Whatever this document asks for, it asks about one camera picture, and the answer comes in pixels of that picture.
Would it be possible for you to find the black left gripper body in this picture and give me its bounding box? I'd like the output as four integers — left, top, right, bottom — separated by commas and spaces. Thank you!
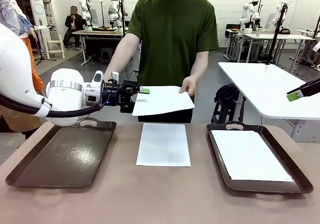
101, 82, 125, 107

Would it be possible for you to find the white A4 paper sheet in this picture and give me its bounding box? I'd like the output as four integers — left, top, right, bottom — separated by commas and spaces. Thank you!
131, 85, 196, 117

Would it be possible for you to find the white A4 paper stack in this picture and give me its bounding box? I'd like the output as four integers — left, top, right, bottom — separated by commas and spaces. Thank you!
135, 123, 192, 167
210, 129, 295, 183

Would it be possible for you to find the person's left forearm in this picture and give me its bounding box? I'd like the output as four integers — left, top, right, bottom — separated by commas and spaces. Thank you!
189, 51, 210, 79

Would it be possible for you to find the person's right forearm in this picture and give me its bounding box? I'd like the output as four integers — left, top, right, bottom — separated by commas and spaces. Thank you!
106, 38, 141, 75

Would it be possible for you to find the person's left hand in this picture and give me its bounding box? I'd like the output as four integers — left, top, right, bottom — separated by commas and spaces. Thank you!
178, 75, 199, 97

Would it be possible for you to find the grey plastic stool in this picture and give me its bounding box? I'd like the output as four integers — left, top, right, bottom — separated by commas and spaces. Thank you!
99, 47, 114, 64

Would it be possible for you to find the person in green t-shirt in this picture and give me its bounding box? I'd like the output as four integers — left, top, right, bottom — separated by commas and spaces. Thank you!
126, 0, 220, 124

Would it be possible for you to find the long white desk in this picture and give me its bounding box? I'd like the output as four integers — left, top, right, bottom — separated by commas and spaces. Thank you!
243, 33, 316, 74

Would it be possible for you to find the wooden top work table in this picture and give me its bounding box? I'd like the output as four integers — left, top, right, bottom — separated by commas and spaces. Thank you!
71, 29, 126, 67

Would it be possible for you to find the computer monitor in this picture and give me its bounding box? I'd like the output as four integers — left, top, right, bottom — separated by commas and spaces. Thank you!
264, 12, 276, 30

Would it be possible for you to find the black bag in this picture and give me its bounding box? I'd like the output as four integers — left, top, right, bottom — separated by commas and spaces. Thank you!
213, 83, 245, 104

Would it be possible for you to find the black tripod stand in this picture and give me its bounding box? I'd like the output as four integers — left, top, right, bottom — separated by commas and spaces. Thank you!
26, 15, 58, 65

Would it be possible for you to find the brown plastic serving tray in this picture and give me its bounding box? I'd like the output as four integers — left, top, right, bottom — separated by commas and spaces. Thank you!
206, 121, 314, 194
5, 118, 118, 189

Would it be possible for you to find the person in black clothes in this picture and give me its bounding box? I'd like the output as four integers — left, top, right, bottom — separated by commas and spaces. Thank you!
63, 5, 85, 51

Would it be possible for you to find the black stool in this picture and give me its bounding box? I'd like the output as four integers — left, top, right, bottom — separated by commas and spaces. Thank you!
211, 99, 247, 125

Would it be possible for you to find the small white desk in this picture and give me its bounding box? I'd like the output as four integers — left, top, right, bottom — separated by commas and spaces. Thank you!
223, 28, 246, 62

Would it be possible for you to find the black office chair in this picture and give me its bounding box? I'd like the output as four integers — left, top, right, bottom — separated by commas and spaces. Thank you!
225, 23, 241, 39

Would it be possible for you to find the mannequin in orange shorts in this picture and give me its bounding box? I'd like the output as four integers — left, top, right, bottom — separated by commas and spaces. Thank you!
13, 9, 45, 95

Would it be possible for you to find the white tower air conditioner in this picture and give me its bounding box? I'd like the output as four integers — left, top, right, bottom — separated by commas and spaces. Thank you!
27, 0, 49, 26

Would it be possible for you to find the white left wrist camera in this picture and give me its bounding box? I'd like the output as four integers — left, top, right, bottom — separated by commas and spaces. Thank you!
91, 70, 120, 85

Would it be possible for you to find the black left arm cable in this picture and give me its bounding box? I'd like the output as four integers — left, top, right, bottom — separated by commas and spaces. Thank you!
0, 94, 103, 118

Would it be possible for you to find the black camera pole stand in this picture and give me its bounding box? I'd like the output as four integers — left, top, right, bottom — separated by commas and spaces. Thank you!
264, 3, 288, 65

